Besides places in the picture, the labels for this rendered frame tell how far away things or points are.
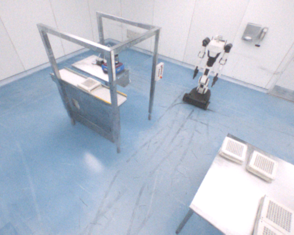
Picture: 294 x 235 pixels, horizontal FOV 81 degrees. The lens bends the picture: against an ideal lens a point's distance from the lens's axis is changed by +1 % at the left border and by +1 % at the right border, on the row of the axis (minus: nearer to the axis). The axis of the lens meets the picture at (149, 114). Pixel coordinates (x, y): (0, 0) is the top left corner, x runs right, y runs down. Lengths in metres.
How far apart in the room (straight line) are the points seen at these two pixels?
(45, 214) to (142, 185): 1.26
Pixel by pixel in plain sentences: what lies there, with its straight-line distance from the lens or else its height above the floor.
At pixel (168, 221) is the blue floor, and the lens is 2.59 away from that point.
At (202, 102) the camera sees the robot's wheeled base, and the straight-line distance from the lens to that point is 3.93.
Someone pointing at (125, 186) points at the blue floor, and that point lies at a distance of 2.70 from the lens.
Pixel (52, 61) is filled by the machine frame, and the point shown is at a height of 1.28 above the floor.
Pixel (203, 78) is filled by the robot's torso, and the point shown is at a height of 0.67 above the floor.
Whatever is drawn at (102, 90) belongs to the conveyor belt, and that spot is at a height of 0.94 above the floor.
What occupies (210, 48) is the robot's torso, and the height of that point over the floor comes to 1.26.
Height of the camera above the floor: 2.46
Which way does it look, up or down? 43 degrees down
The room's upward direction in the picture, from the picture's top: 6 degrees clockwise
